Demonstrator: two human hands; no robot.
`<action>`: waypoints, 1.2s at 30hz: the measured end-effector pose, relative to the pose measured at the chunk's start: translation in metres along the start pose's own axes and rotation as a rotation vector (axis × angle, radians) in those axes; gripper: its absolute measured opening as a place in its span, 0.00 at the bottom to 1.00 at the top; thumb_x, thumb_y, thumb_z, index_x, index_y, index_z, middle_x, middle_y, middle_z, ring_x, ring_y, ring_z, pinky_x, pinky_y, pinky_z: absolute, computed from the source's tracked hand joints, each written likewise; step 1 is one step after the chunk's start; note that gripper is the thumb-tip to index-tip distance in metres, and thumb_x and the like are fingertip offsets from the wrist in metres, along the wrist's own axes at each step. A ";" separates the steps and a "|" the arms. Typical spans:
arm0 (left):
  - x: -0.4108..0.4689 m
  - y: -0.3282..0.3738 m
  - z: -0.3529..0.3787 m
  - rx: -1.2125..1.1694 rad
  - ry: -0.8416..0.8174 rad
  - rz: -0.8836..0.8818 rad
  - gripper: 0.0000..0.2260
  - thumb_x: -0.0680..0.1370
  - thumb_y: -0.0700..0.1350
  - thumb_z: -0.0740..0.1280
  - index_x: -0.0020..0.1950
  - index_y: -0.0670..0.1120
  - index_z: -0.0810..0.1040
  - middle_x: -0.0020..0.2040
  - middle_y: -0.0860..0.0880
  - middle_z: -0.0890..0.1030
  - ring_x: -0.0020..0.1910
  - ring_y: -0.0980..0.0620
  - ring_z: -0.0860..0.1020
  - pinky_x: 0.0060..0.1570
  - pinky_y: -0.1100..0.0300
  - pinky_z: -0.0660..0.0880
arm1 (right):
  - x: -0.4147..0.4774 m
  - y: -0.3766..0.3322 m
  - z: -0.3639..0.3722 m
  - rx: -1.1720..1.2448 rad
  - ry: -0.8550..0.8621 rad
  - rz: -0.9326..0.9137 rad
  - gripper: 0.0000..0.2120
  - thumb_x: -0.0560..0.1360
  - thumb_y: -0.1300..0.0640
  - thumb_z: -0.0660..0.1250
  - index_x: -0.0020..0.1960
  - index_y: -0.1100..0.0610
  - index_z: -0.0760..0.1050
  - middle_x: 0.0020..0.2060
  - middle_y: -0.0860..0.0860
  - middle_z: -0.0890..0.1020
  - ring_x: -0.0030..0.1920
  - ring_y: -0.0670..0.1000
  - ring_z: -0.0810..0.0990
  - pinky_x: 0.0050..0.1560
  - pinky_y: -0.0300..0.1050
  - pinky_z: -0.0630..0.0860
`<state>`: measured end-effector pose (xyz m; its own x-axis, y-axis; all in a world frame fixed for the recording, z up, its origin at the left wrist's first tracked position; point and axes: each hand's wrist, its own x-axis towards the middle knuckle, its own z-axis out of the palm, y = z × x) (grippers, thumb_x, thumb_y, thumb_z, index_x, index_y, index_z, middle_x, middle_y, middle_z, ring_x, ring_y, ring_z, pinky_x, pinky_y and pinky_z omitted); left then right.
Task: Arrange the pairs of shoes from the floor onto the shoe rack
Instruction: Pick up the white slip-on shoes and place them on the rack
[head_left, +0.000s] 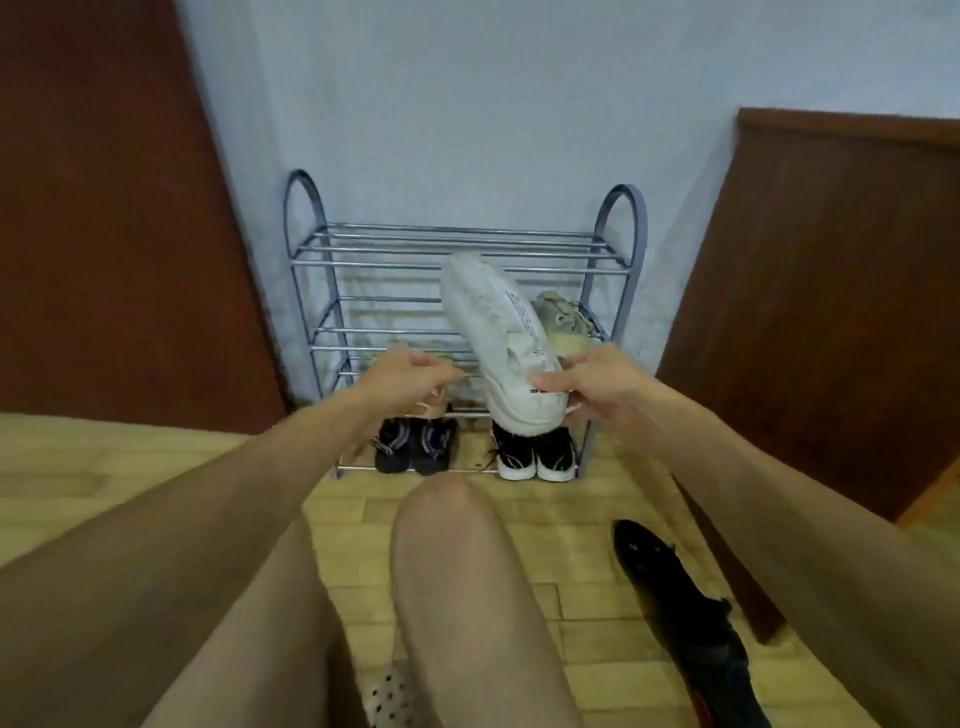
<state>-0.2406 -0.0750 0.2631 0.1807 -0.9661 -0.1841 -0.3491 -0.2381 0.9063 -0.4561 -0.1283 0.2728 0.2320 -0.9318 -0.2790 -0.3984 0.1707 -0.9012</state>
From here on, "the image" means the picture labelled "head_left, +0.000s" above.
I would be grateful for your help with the person's left hand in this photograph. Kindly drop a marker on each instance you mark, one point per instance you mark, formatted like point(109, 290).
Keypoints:
point(405, 382)

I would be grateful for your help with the person's right hand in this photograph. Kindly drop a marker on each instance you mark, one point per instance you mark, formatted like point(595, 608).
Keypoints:
point(611, 390)

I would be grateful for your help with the black grey patterned sneaker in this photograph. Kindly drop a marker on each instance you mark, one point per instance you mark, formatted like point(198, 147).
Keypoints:
point(433, 450)
point(392, 450)

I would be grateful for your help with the beige pink sneaker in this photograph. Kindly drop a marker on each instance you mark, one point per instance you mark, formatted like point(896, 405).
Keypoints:
point(562, 322)

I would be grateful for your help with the black green sneaker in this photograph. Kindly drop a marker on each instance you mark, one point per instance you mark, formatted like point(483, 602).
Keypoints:
point(556, 461)
point(516, 457)

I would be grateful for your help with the white ribbed-sole sneaker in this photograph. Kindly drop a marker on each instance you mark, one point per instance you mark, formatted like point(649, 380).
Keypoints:
point(495, 330)

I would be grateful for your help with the grey metal shoe rack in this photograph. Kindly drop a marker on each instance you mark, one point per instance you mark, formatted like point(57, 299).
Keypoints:
point(634, 225)

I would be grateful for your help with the black orange-accent sneaker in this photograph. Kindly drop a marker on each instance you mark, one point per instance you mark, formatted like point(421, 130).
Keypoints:
point(660, 577)

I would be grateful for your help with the person's left forearm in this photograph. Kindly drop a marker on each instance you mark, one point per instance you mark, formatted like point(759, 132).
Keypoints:
point(187, 540)

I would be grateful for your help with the person's right forearm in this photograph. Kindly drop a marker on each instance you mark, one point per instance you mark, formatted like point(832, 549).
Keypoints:
point(810, 540)

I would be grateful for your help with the person's right leg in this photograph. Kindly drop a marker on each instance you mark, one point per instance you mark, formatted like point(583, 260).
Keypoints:
point(472, 600)

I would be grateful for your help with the person's leg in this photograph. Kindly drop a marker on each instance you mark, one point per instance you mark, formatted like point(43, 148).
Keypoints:
point(262, 645)
point(472, 600)

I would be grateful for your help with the person's left leg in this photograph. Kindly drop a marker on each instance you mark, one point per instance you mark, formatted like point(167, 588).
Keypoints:
point(262, 645)

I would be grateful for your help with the cream perforated clog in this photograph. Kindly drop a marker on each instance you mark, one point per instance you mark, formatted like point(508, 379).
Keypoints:
point(390, 701)

